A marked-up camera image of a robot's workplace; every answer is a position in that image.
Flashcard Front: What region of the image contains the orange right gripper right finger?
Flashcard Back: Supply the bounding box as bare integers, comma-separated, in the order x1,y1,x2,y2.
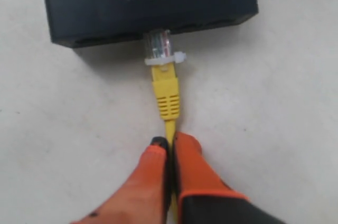
173,132,282,224

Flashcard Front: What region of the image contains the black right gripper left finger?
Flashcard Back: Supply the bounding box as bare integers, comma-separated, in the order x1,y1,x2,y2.
76,137,171,223

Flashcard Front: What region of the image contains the yellow ethernet cable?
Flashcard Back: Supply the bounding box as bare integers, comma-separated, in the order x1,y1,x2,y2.
144,29,186,224

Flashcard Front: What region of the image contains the black network switch box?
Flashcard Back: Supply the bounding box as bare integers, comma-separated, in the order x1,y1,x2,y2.
44,0,259,49

